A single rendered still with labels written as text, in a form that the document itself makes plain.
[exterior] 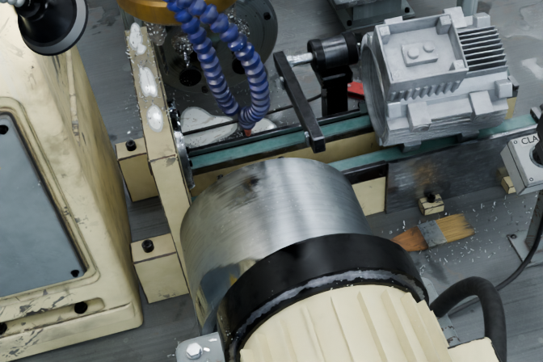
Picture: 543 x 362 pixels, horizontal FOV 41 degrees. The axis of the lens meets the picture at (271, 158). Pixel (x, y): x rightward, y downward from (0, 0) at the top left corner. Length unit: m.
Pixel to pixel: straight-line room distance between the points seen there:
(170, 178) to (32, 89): 0.26
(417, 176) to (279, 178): 0.42
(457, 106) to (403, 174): 0.15
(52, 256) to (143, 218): 0.35
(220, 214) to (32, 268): 0.30
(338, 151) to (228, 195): 0.46
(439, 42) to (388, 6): 0.57
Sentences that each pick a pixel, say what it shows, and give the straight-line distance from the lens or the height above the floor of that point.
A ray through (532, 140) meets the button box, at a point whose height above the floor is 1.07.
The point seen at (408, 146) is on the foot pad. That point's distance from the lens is 1.24.
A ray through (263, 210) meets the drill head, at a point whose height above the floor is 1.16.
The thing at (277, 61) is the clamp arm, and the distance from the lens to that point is 1.27.
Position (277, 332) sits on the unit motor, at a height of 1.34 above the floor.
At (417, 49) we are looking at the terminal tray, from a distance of 1.14.
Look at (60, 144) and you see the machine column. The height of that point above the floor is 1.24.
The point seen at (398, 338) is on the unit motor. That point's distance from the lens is 0.57.
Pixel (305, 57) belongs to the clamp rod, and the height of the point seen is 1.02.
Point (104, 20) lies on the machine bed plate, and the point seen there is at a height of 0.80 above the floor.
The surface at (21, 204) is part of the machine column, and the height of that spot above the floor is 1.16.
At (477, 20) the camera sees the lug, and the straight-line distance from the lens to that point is 1.24.
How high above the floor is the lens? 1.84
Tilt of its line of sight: 47 degrees down
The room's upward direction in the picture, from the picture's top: 7 degrees counter-clockwise
